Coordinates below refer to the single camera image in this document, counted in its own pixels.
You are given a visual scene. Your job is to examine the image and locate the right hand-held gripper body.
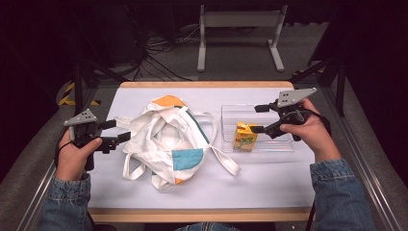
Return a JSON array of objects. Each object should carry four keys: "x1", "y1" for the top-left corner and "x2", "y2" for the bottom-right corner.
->
[{"x1": 265, "y1": 87, "x2": 318, "y2": 142}]

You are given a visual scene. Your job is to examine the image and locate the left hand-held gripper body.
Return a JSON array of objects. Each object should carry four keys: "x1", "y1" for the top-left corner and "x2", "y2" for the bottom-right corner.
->
[{"x1": 63, "y1": 109, "x2": 119, "y2": 171}]

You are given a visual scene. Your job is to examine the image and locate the yellow juice carton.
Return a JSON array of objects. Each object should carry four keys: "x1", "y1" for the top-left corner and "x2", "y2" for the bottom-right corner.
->
[{"x1": 233, "y1": 121, "x2": 259, "y2": 152}]

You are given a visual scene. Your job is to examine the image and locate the clear plastic container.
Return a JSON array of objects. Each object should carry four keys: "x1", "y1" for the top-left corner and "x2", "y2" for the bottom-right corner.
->
[{"x1": 220, "y1": 103, "x2": 294, "y2": 154}]

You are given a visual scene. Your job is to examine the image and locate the white colour-patch tote bag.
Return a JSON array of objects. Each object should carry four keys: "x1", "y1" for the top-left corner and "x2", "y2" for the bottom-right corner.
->
[{"x1": 114, "y1": 94, "x2": 242, "y2": 191}]

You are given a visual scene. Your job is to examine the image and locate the person's left hand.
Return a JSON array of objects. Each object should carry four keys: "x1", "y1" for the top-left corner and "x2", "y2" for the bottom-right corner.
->
[{"x1": 54, "y1": 128, "x2": 103, "y2": 182}]

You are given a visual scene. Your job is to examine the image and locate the person's right hand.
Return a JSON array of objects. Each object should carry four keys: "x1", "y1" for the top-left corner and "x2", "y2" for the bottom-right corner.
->
[{"x1": 279, "y1": 97, "x2": 343, "y2": 163}]

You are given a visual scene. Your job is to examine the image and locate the yellow black hazard tape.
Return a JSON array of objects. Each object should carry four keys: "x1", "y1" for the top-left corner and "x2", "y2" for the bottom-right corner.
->
[{"x1": 57, "y1": 81, "x2": 102, "y2": 107}]

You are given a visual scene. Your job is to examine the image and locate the black tripod stand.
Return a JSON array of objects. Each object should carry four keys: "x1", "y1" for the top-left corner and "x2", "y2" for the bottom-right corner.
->
[
  {"x1": 288, "y1": 47, "x2": 348, "y2": 118},
  {"x1": 71, "y1": 54, "x2": 129, "y2": 114}
]

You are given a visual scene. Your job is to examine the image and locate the white table mat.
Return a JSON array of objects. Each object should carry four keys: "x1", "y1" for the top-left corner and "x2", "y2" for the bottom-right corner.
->
[{"x1": 87, "y1": 87, "x2": 317, "y2": 210}]

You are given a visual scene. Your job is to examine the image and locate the person's denim knee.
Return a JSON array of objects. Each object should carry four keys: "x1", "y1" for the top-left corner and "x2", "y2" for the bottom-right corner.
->
[{"x1": 174, "y1": 221, "x2": 242, "y2": 231}]

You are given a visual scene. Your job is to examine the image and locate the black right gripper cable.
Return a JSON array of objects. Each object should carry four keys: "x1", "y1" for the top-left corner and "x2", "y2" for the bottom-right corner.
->
[{"x1": 299, "y1": 109, "x2": 333, "y2": 138}]

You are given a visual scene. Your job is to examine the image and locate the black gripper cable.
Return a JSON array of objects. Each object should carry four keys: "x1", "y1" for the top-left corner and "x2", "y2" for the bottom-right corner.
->
[
  {"x1": 54, "y1": 128, "x2": 73, "y2": 167},
  {"x1": 299, "y1": 109, "x2": 333, "y2": 138}
]

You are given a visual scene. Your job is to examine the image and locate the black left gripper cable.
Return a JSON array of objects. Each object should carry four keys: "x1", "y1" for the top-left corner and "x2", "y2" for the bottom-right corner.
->
[{"x1": 54, "y1": 128, "x2": 73, "y2": 167}]

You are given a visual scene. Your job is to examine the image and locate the white metal stand frame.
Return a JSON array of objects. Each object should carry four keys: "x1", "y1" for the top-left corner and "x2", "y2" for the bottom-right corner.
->
[{"x1": 196, "y1": 4, "x2": 287, "y2": 73}]

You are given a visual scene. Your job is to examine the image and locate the black floor cables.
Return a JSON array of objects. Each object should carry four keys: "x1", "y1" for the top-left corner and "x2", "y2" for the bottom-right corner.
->
[{"x1": 128, "y1": 18, "x2": 200, "y2": 82}]

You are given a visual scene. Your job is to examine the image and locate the aluminium rail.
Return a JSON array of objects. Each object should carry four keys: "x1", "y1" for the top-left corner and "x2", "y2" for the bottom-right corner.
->
[
  {"x1": 15, "y1": 90, "x2": 97, "y2": 231},
  {"x1": 321, "y1": 86, "x2": 403, "y2": 231}
]

